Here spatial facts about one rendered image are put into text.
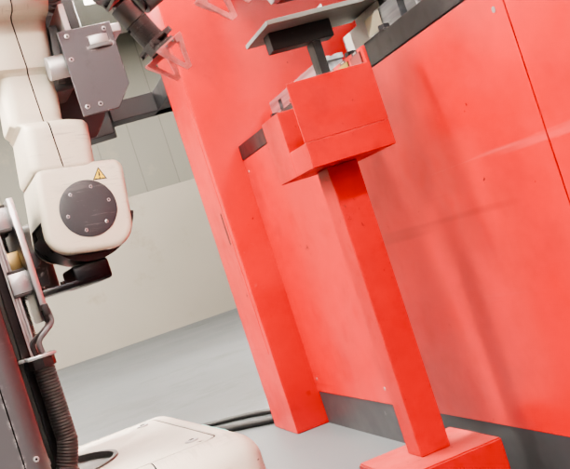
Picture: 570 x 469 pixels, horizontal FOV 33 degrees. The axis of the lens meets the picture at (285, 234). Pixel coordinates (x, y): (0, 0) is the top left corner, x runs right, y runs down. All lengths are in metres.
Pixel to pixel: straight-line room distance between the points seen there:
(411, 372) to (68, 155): 0.73
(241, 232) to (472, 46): 1.46
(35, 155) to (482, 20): 0.81
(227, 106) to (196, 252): 8.40
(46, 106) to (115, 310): 9.24
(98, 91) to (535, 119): 0.79
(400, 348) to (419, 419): 0.13
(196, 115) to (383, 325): 1.36
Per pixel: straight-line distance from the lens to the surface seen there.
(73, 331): 10.95
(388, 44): 1.83
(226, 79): 2.97
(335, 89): 1.67
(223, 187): 2.90
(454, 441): 1.81
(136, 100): 3.47
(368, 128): 1.68
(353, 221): 1.72
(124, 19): 2.21
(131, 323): 11.07
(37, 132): 1.79
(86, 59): 1.82
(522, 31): 1.46
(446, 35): 1.64
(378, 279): 1.72
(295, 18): 2.05
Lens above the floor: 0.56
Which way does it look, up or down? level
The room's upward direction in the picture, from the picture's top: 18 degrees counter-clockwise
